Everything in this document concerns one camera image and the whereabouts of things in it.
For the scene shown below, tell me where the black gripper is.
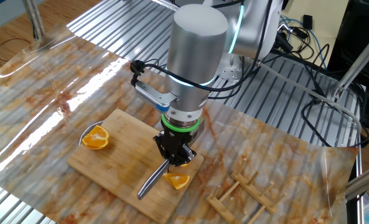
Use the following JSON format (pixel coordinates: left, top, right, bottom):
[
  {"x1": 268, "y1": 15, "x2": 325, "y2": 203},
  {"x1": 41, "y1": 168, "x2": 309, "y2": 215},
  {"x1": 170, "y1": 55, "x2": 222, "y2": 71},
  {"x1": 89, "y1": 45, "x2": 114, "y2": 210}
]
[{"x1": 152, "y1": 126, "x2": 201, "y2": 166}]

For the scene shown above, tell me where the steel cleaver knife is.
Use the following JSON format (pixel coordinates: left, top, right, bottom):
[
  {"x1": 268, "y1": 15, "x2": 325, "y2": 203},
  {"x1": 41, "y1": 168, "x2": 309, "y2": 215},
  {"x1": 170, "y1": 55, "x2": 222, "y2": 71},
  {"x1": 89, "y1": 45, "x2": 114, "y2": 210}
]
[{"x1": 136, "y1": 158, "x2": 171, "y2": 201}]

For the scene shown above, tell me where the bamboo cutting board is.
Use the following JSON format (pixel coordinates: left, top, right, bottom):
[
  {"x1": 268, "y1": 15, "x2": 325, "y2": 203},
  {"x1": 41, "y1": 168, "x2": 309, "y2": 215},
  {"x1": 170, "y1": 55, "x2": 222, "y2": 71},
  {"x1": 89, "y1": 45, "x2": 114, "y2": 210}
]
[{"x1": 66, "y1": 108, "x2": 205, "y2": 224}]

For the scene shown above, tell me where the wooden peg rack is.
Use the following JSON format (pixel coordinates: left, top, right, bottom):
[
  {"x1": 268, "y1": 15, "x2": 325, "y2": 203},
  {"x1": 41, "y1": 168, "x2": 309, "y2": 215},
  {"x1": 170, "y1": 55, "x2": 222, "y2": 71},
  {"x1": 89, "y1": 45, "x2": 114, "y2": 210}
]
[{"x1": 206, "y1": 157, "x2": 288, "y2": 224}]

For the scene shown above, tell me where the marble pattern plastic mat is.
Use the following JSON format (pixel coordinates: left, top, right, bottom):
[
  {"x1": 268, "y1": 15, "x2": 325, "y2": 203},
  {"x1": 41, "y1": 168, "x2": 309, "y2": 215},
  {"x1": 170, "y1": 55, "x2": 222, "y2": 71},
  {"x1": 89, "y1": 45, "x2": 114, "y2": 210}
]
[{"x1": 0, "y1": 24, "x2": 359, "y2": 224}]

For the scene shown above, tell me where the clear plastic tube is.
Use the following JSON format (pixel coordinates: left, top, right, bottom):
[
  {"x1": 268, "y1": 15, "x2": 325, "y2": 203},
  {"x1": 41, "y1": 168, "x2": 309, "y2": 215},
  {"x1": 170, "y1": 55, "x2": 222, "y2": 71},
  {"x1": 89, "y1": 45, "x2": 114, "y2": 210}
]
[{"x1": 255, "y1": 60, "x2": 363, "y2": 138}]

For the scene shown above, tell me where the black power adapter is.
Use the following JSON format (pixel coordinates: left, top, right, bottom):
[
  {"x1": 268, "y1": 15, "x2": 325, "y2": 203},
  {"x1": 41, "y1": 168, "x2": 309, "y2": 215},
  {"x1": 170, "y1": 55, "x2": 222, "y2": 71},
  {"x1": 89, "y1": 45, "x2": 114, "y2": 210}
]
[{"x1": 302, "y1": 14, "x2": 314, "y2": 31}]

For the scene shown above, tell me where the black equipment case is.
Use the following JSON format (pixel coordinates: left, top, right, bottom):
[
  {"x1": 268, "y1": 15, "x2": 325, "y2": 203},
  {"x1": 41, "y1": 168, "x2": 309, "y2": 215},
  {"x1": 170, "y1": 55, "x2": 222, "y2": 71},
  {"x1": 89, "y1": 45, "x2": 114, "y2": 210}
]
[{"x1": 327, "y1": 0, "x2": 369, "y2": 130}]

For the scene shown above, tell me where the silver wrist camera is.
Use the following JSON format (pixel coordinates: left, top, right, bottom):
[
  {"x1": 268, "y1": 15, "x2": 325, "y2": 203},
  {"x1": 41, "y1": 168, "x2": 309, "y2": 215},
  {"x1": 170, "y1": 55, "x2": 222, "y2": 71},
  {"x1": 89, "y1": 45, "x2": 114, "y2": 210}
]
[{"x1": 134, "y1": 81, "x2": 180, "y2": 113}]

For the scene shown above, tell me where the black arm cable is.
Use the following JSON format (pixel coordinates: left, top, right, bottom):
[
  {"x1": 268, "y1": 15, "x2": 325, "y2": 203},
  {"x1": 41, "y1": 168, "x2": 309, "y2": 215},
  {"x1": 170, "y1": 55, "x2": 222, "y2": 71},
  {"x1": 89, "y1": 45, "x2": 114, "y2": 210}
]
[{"x1": 129, "y1": 0, "x2": 275, "y2": 100}]

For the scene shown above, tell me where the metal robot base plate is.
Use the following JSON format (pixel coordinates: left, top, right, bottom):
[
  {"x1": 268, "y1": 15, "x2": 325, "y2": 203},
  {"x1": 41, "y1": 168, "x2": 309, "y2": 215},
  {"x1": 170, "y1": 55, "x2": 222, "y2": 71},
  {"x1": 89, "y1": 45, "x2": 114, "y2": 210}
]
[{"x1": 217, "y1": 54, "x2": 250, "y2": 84}]

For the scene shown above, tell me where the black looped cable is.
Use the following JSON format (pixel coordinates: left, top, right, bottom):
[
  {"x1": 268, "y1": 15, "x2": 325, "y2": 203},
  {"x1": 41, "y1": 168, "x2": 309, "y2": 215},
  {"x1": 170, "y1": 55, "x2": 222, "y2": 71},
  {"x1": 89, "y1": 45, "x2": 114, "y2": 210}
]
[{"x1": 300, "y1": 43, "x2": 369, "y2": 149}]

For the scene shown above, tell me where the black camera clamp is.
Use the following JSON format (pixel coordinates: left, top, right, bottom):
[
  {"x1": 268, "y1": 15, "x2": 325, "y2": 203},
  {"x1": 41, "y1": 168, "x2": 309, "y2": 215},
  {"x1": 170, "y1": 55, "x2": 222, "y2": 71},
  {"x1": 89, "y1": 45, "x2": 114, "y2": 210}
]
[{"x1": 274, "y1": 26, "x2": 294, "y2": 53}]

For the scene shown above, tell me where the thin aluminium frame post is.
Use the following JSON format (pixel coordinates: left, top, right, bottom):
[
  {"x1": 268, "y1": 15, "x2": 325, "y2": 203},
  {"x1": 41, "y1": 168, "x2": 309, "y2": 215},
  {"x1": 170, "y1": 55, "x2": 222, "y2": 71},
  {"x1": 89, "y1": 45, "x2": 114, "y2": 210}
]
[{"x1": 355, "y1": 136, "x2": 364, "y2": 224}]

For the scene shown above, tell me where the black floor cable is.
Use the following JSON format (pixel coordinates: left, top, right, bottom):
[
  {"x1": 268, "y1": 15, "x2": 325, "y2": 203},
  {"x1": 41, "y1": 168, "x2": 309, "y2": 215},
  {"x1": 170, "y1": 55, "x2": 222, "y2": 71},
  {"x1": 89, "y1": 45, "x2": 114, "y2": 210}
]
[{"x1": 0, "y1": 37, "x2": 32, "y2": 80}]

